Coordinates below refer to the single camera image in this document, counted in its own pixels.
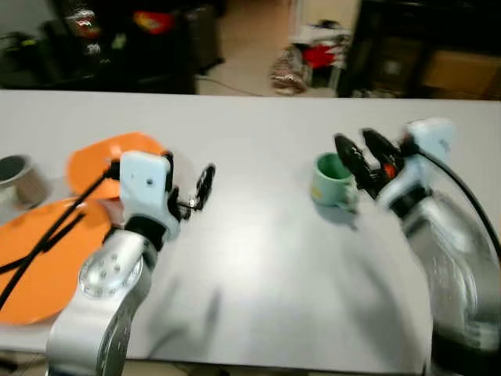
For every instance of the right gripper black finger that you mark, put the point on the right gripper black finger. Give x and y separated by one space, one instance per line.
380 147
352 160

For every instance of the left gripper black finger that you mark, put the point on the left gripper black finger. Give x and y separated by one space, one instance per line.
205 185
168 168

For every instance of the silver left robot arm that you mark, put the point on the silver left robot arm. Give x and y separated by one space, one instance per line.
106 282

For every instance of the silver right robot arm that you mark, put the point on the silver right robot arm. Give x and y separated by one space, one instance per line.
454 266

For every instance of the green mug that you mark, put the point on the green mug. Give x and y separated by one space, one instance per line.
329 188

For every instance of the small orange oval plate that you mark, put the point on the small orange oval plate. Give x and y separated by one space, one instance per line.
90 168

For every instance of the red cloth item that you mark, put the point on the red cloth item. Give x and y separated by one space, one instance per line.
319 56

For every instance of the patterned brown bag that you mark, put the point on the patterned brown bag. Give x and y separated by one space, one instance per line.
288 72

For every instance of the brown cardboard box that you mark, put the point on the brown cardboard box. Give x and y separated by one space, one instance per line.
462 74

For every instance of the black shelf unit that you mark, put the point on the black shelf unit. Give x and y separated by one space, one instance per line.
376 23

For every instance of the red object on cabinet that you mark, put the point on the red object on cabinet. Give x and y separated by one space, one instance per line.
153 21

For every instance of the grey bowl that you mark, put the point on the grey bowl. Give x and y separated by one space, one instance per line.
19 182

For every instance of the black low cabinet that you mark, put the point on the black low cabinet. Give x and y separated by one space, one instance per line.
47 66

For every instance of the large orange plate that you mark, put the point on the large orange plate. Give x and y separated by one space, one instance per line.
39 274

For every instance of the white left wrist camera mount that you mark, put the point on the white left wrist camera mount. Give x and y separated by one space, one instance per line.
142 188

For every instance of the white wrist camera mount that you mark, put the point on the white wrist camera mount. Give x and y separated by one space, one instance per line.
142 188
430 145

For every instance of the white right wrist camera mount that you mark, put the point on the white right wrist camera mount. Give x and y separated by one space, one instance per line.
430 145

